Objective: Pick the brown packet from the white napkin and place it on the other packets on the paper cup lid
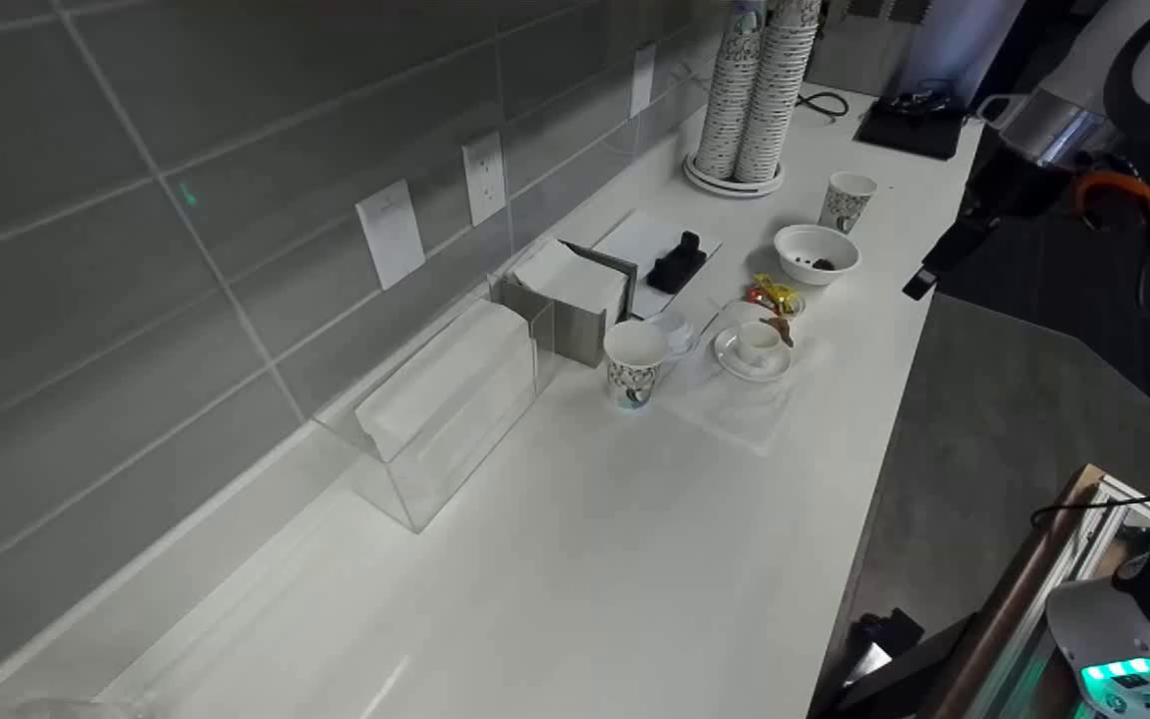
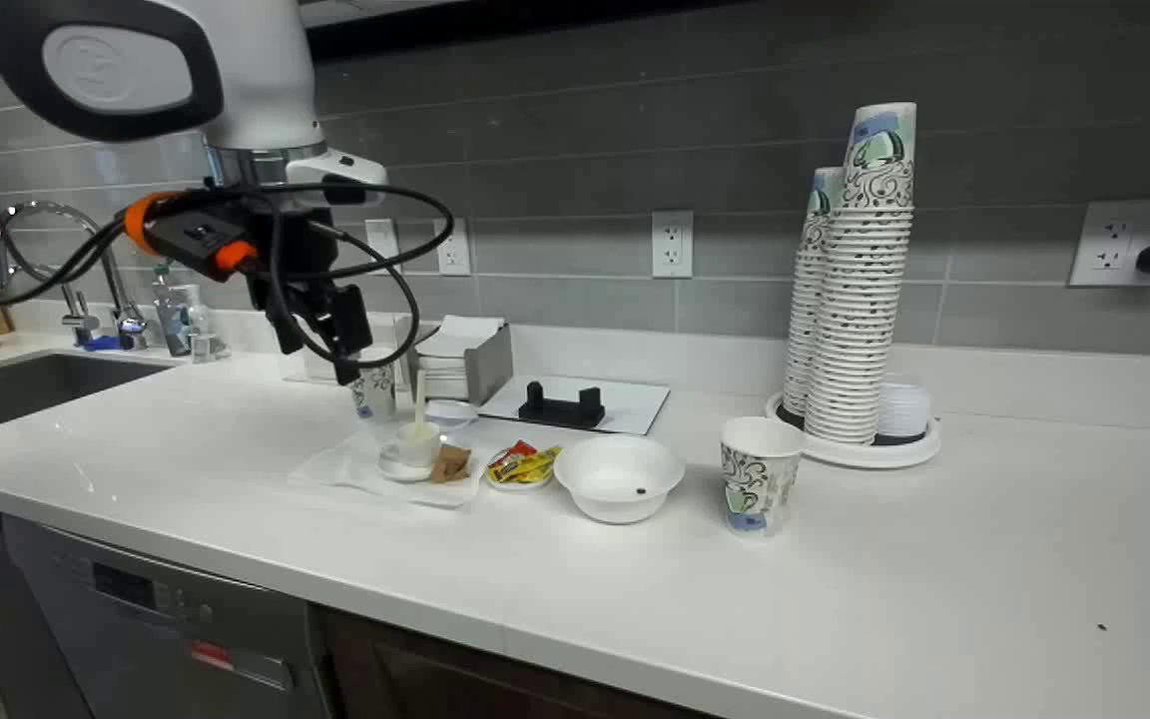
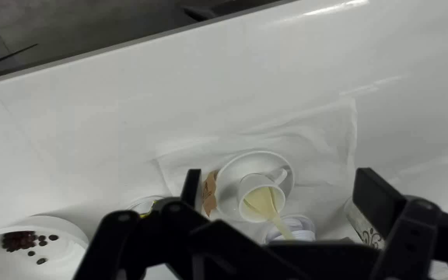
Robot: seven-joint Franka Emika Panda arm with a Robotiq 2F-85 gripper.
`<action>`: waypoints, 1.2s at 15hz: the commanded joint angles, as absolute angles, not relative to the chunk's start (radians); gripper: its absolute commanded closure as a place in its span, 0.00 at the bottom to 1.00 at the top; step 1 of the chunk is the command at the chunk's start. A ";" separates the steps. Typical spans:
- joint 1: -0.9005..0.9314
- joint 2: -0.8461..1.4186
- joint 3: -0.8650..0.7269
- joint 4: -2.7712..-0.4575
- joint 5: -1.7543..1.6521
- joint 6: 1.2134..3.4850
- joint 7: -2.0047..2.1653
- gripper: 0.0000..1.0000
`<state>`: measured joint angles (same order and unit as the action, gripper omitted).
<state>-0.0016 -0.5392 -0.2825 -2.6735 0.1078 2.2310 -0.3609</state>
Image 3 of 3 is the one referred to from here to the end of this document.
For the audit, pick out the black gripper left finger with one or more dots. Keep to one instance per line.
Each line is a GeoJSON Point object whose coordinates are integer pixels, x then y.
{"type": "Point", "coordinates": [192, 185]}

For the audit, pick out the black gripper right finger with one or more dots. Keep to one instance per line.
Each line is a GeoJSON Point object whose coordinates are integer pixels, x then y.
{"type": "Point", "coordinates": [377, 194]}

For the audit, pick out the brown packet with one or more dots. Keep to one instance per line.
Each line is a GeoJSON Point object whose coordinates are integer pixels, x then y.
{"type": "Point", "coordinates": [211, 193]}

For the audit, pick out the white cup with black pattern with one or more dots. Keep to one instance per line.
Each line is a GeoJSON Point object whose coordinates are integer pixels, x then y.
{"type": "Point", "coordinates": [365, 227]}

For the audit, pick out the small white creamer tub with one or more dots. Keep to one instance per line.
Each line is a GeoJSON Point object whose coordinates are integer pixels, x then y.
{"type": "Point", "coordinates": [303, 227]}

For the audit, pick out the pale stirrer stick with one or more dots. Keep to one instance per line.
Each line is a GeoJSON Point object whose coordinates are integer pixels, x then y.
{"type": "Point", "coordinates": [282, 227]}

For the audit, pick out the coffee beans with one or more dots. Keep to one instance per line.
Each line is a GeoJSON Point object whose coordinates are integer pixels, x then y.
{"type": "Point", "coordinates": [20, 241]}

